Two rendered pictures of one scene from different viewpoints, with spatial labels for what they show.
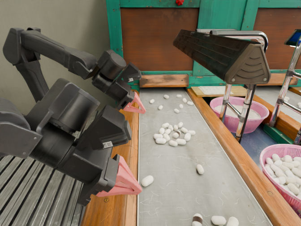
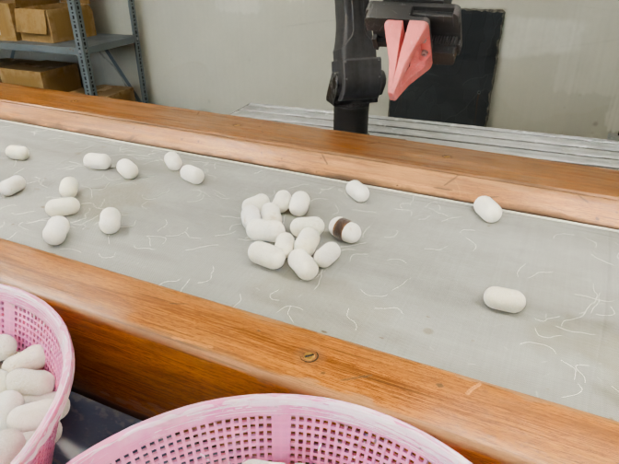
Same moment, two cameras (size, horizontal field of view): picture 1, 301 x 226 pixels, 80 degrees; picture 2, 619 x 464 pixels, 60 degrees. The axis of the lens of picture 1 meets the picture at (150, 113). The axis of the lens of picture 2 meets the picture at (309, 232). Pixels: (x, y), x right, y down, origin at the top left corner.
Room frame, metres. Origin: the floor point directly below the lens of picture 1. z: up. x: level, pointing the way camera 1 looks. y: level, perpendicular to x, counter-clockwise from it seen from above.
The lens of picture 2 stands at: (0.43, -0.53, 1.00)
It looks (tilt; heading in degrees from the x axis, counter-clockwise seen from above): 28 degrees down; 118
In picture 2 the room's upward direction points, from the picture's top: straight up
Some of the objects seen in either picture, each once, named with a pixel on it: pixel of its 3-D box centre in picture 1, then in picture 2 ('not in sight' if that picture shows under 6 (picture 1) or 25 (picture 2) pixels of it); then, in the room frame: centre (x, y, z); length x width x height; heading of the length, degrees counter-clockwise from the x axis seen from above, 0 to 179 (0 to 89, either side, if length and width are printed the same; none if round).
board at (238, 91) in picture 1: (220, 91); not in sight; (1.02, -0.42, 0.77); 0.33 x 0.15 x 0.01; 93
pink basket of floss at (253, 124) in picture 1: (235, 115); not in sight; (0.80, -0.43, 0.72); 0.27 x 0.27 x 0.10
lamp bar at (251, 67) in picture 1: (200, 44); not in sight; (0.62, -0.16, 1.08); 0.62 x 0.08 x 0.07; 3
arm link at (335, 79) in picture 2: not in sight; (356, 87); (0.06, 0.34, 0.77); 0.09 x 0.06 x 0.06; 44
